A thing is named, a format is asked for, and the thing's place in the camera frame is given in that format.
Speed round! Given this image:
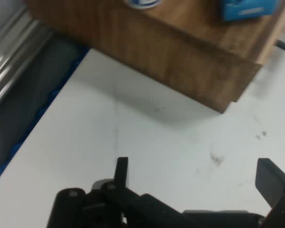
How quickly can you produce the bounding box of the blue carton box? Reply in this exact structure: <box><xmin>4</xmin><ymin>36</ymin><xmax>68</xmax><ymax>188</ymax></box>
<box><xmin>219</xmin><ymin>0</ymin><xmax>281</xmax><ymax>23</ymax></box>

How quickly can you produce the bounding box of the aluminium frame rail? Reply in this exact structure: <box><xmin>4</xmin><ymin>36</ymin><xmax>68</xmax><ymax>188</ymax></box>
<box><xmin>0</xmin><ymin>4</ymin><xmax>55</xmax><ymax>114</ymax></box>

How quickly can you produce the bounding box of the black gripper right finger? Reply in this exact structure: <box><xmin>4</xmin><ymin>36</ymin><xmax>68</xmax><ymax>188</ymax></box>
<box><xmin>255</xmin><ymin>158</ymin><xmax>285</xmax><ymax>228</ymax></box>

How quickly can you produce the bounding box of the blue wavy plastic strip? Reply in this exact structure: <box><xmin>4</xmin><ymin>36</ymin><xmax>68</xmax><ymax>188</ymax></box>
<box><xmin>0</xmin><ymin>46</ymin><xmax>91</xmax><ymax>190</ymax></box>

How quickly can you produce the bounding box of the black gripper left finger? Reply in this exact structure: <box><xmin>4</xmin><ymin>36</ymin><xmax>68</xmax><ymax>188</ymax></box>
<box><xmin>46</xmin><ymin>156</ymin><xmax>188</xmax><ymax>228</ymax></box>

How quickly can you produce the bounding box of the white bottle with blue cap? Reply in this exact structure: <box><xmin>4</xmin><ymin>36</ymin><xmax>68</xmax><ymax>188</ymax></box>
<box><xmin>124</xmin><ymin>0</ymin><xmax>162</xmax><ymax>10</ymax></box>

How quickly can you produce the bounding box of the brown wooden cabinet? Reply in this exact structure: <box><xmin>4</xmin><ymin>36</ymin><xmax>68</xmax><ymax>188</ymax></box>
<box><xmin>26</xmin><ymin>0</ymin><xmax>285</xmax><ymax>114</ymax></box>

